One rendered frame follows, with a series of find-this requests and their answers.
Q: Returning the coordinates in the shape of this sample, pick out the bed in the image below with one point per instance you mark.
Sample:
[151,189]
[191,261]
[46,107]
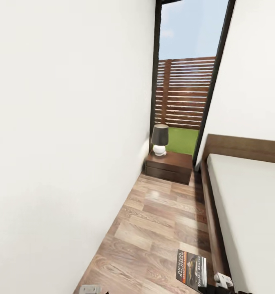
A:
[238,176]

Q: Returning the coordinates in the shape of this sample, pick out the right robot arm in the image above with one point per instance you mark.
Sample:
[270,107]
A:
[222,284]

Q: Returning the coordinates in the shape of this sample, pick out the fixed window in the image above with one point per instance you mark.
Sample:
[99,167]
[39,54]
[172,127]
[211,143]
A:
[189,38]

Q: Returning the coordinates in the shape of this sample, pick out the table lamp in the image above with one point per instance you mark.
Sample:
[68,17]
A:
[160,139]

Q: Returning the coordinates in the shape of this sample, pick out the hardback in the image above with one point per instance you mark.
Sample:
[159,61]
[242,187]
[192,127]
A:
[191,270]

